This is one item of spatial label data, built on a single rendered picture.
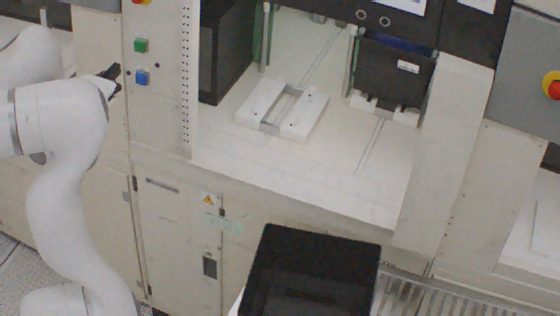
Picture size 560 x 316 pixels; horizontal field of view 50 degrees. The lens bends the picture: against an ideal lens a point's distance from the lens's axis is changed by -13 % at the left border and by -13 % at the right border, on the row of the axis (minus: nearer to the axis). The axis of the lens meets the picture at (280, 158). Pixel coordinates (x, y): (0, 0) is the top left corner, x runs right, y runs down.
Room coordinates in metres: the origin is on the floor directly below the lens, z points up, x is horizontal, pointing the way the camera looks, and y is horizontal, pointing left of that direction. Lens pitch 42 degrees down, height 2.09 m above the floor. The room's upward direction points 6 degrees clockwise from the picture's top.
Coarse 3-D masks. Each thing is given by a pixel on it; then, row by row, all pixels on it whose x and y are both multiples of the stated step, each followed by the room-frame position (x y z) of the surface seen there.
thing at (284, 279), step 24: (264, 240) 1.05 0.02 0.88; (288, 240) 1.05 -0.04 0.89; (312, 240) 1.04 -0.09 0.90; (336, 240) 1.03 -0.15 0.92; (360, 240) 1.03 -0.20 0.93; (264, 264) 1.05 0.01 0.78; (288, 264) 1.05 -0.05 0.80; (312, 264) 1.04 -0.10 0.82; (336, 264) 1.03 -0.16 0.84; (360, 264) 1.02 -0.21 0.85; (264, 288) 0.98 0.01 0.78; (288, 288) 0.97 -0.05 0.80; (312, 288) 1.00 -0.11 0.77; (336, 288) 1.01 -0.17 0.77; (360, 288) 1.01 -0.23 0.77; (240, 312) 0.82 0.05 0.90; (264, 312) 0.91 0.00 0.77; (288, 312) 0.92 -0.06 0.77; (312, 312) 0.93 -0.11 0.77; (336, 312) 0.93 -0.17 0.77; (360, 312) 0.94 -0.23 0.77
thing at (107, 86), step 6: (90, 78) 1.16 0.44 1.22; (96, 78) 1.17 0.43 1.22; (102, 78) 1.17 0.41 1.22; (96, 84) 1.14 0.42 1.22; (102, 84) 1.14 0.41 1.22; (108, 84) 1.15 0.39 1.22; (114, 84) 1.15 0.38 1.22; (102, 90) 1.12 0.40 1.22; (108, 90) 1.13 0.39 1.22; (108, 96) 1.12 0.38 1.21; (114, 96) 1.16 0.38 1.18; (108, 102) 1.12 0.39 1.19; (114, 102) 1.14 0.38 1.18; (108, 108) 1.12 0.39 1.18
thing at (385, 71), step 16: (368, 32) 1.69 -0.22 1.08; (368, 48) 1.59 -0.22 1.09; (384, 48) 1.58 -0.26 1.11; (368, 64) 1.59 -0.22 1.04; (384, 64) 1.57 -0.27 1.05; (400, 64) 1.56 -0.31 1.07; (416, 64) 1.55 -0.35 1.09; (432, 64) 1.60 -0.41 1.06; (368, 80) 1.59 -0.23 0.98; (384, 80) 1.57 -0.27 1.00; (400, 80) 1.56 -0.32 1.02; (416, 80) 1.54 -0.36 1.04; (368, 96) 1.60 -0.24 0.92; (384, 96) 1.57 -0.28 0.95; (400, 96) 1.55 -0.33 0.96; (416, 96) 1.54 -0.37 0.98
